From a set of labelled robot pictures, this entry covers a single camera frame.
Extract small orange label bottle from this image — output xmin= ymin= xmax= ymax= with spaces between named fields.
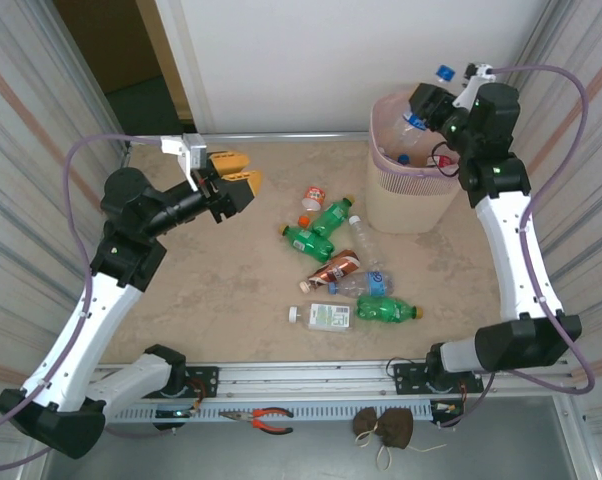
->
xmin=300 ymin=185 xmax=328 ymax=211

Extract green soda bottle yellow cap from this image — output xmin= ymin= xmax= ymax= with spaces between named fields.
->
xmin=355 ymin=294 xmax=426 ymax=324
xmin=277 ymin=223 xmax=336 ymax=265
xmin=308 ymin=195 xmax=357 ymax=239

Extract clear bottle green white label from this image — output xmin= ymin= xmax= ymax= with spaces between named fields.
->
xmin=287 ymin=301 xmax=357 ymax=334

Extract clear bottle light blue label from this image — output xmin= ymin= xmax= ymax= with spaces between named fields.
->
xmin=327 ymin=269 xmax=396 ymax=300

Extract pink translucent bin liner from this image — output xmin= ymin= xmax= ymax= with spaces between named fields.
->
xmin=370 ymin=94 xmax=462 ymax=179

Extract beige plastic waste bin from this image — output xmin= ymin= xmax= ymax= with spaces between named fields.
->
xmin=365 ymin=94 xmax=465 ymax=235

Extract crushed copper brown bottle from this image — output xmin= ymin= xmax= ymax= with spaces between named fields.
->
xmin=299 ymin=248 xmax=362 ymax=294

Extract clear ribbed capless bottle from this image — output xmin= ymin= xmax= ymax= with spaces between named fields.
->
xmin=348 ymin=213 xmax=388 ymax=271

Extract brown wooden door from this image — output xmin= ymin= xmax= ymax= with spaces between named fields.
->
xmin=53 ymin=0 xmax=198 ymax=124

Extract small circuit board green light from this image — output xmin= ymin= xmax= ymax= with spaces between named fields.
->
xmin=153 ymin=407 xmax=202 ymax=421

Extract aluminium table frame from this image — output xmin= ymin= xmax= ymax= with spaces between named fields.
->
xmin=68 ymin=131 xmax=550 ymax=361

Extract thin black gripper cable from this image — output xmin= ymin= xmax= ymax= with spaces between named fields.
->
xmin=427 ymin=141 xmax=463 ymax=179

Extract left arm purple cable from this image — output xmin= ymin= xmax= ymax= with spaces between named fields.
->
xmin=0 ymin=134 xmax=163 ymax=472

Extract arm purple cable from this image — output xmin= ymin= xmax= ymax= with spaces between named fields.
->
xmin=438 ymin=64 xmax=596 ymax=429
xmin=0 ymin=134 xmax=163 ymax=472

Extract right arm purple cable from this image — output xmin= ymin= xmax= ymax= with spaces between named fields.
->
xmin=438 ymin=64 xmax=596 ymax=429

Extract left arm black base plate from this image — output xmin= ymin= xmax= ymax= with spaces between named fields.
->
xmin=183 ymin=366 xmax=220 ymax=400

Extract aluminium mounting rail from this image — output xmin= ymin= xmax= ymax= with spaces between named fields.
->
xmin=93 ymin=355 xmax=580 ymax=404

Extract orange handled pliers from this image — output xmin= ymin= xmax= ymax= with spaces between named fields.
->
xmin=218 ymin=406 xmax=295 ymax=434

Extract white slotted cable duct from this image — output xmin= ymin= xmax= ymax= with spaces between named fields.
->
xmin=103 ymin=401 xmax=465 ymax=425

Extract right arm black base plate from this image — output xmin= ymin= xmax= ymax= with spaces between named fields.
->
xmin=392 ymin=360 xmax=484 ymax=397

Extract brown cloth pouch with string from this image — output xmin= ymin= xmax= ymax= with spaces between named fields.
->
xmin=351 ymin=406 xmax=448 ymax=474

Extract small circuit board yellow wires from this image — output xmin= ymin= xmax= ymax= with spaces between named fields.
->
xmin=430 ymin=399 xmax=465 ymax=426

